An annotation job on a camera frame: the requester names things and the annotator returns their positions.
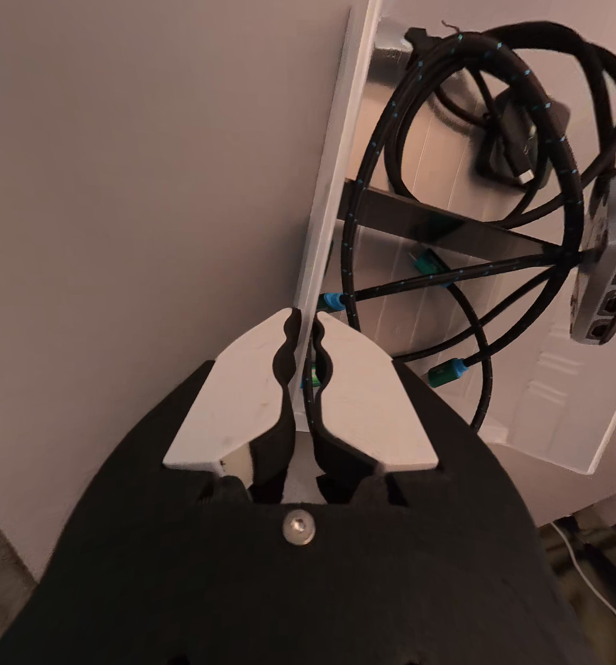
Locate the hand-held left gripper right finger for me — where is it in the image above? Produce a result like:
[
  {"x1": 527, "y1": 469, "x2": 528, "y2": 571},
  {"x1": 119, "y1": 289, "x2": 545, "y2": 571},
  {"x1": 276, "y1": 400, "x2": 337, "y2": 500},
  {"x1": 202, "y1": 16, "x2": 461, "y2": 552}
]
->
[{"x1": 311, "y1": 311, "x2": 440, "y2": 505}]

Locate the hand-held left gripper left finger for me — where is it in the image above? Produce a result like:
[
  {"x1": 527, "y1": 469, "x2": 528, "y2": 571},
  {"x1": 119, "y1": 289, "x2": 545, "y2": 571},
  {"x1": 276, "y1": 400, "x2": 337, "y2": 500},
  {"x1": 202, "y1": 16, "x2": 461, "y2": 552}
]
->
[{"x1": 161, "y1": 307, "x2": 302, "y2": 504}]

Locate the clear plastic bin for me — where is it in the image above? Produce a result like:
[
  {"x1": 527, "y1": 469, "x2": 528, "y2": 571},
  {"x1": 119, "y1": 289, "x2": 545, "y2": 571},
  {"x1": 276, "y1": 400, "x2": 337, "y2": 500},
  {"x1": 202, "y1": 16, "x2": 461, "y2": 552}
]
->
[{"x1": 291, "y1": 0, "x2": 616, "y2": 476}]

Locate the dark metal hdmi switch box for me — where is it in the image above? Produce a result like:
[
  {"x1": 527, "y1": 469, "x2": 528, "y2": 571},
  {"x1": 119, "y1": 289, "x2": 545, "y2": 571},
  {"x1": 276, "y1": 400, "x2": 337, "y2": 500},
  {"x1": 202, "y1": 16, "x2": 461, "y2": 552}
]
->
[{"x1": 569, "y1": 165, "x2": 616, "y2": 346}]

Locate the thin white cable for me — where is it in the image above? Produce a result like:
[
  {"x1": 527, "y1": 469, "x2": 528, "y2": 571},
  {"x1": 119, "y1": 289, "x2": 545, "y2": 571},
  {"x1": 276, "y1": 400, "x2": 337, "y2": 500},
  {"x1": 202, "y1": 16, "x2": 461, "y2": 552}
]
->
[{"x1": 549, "y1": 520, "x2": 616, "y2": 627}]

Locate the black square hub with cable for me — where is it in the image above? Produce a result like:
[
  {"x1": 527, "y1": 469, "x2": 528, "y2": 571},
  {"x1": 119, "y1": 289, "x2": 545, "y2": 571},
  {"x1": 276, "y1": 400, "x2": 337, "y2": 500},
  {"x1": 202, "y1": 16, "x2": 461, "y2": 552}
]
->
[{"x1": 404, "y1": 26, "x2": 572, "y2": 189}]

